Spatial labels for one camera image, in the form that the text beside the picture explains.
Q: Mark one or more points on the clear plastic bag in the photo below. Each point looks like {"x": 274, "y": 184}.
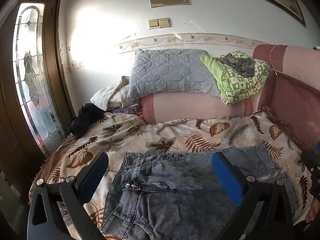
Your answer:
{"x": 126, "y": 110}

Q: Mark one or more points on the beige wall switch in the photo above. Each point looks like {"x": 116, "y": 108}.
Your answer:
{"x": 154, "y": 23}
{"x": 164, "y": 22}

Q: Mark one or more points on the blue denim pants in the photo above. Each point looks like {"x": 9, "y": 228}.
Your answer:
{"x": 175, "y": 192}

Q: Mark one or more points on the black cloth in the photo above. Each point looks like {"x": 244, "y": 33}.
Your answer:
{"x": 82, "y": 120}

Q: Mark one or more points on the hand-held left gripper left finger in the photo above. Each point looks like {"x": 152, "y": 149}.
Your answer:
{"x": 93, "y": 180}

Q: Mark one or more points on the large framed wall picture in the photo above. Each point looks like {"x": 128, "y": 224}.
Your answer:
{"x": 282, "y": 0}

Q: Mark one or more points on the grey quilted pillow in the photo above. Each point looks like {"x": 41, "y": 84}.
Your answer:
{"x": 170, "y": 72}

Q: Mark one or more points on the grey crumpled cloth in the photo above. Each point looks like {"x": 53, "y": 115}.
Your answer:
{"x": 240, "y": 66}

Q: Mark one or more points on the pink sofa bolster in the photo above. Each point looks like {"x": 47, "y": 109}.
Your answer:
{"x": 195, "y": 107}

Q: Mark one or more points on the person's foot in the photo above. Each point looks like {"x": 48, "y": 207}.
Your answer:
{"x": 313, "y": 213}

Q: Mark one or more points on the white floral pillow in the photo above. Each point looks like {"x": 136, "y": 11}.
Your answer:
{"x": 110, "y": 95}

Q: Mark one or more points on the pink sofa backrest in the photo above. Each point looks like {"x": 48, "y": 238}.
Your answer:
{"x": 295, "y": 100}

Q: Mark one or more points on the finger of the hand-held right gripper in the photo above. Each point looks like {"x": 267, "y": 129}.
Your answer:
{"x": 312, "y": 170}

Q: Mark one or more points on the wooden stained glass door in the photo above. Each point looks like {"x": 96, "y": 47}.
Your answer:
{"x": 30, "y": 80}

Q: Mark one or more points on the green patterned blanket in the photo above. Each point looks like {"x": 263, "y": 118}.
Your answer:
{"x": 237, "y": 88}

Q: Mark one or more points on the leaf print blanket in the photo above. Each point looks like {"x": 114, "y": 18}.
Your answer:
{"x": 175, "y": 135}

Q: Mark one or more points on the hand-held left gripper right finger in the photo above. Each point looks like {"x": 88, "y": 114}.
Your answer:
{"x": 228, "y": 177}

